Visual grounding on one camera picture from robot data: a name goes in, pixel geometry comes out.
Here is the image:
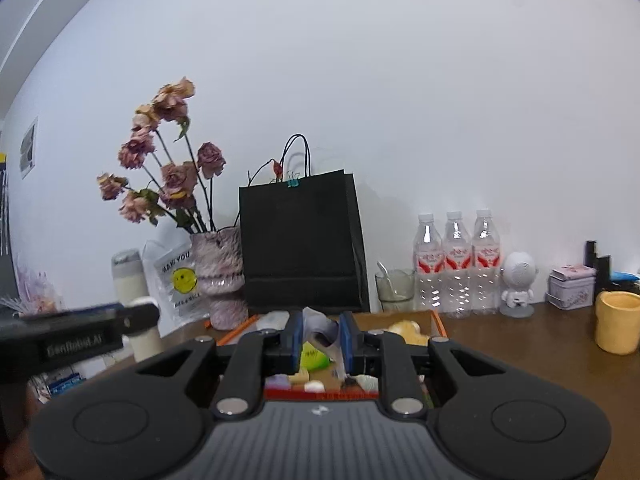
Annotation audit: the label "iridescent clear plastic bag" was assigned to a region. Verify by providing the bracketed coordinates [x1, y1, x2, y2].
[302, 306, 343, 381]

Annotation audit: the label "white thermos bottle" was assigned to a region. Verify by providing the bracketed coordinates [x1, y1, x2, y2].
[111, 249, 166, 361]

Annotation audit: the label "grey drinking glass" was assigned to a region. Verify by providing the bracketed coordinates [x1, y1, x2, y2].
[375, 269, 417, 313]

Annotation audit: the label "pink textured vase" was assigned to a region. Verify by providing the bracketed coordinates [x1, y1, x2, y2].
[190, 226, 249, 331]

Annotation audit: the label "clear water bottle red label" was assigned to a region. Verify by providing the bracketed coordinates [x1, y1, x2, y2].
[470, 210, 502, 315]
[442, 211, 475, 317]
[412, 213, 446, 316]

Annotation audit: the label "clear smiley plastic bag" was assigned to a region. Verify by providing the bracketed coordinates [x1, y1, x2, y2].
[142, 240, 211, 333]

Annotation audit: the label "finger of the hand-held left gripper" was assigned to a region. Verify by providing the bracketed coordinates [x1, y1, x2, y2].
[120, 302, 161, 335]
[0, 303, 123, 333]

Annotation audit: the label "wooden desktop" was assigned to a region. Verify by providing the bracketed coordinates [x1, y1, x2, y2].
[30, 300, 640, 461]

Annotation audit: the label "clear spoon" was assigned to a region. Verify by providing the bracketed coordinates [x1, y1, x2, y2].
[376, 260, 396, 291]

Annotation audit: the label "printed tin box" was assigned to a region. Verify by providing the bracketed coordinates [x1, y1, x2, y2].
[545, 265, 597, 310]

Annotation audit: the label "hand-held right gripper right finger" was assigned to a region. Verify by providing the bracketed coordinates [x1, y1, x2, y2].
[341, 311, 506, 418]

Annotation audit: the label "red cardboard box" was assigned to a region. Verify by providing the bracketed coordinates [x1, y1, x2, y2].
[215, 310, 447, 401]

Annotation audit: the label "dried pink roses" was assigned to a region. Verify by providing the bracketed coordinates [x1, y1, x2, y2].
[96, 77, 227, 235]

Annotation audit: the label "white and yellow plush toy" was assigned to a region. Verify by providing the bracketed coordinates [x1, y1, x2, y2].
[370, 321, 431, 347]

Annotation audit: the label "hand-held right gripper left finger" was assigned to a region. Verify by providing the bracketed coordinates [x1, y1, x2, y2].
[135, 311, 304, 418]

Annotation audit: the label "yellow cup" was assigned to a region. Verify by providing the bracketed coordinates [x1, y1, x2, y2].
[595, 290, 640, 356]

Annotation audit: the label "green tissue pack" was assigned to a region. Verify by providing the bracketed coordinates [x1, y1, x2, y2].
[300, 341, 331, 372]

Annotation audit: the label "white robot figure speaker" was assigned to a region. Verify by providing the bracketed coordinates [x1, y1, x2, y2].
[499, 252, 538, 318]

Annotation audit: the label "clear wrapped flower bouquet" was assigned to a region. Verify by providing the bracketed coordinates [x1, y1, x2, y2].
[0, 255, 66, 318]

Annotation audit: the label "black paper bag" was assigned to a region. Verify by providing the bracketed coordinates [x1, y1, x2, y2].
[239, 134, 371, 313]

